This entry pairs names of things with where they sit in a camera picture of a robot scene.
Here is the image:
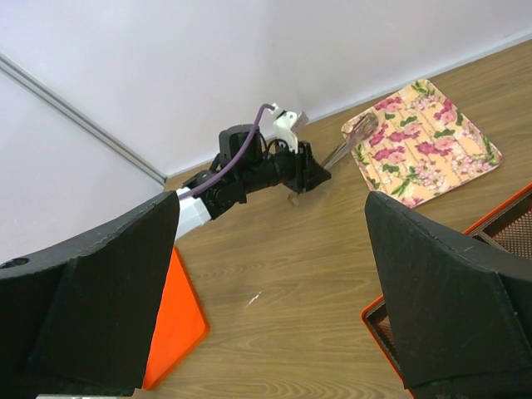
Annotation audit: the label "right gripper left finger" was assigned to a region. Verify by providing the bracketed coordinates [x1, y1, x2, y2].
[1, 192, 180, 397]

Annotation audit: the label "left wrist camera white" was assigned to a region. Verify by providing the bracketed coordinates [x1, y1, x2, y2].
[270, 103, 308, 154]

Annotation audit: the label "orange compartment box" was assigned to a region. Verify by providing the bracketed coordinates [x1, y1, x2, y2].
[360, 182, 532, 399]

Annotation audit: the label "white paper scrap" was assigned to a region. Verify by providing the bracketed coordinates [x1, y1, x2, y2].
[245, 292, 262, 308]

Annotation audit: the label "orange box lid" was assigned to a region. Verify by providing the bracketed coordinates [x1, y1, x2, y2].
[142, 248, 209, 391]

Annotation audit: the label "metal tongs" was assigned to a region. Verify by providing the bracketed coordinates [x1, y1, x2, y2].
[286, 112, 380, 208]

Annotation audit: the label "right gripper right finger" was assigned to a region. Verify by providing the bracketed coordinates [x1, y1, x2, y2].
[364, 191, 532, 399]

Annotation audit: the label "floral tray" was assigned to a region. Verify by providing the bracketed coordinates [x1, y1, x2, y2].
[352, 79, 503, 208]

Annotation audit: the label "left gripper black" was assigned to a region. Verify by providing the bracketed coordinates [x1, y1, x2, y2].
[249, 141, 332, 194]

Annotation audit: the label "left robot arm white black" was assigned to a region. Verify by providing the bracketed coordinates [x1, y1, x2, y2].
[175, 125, 331, 239]

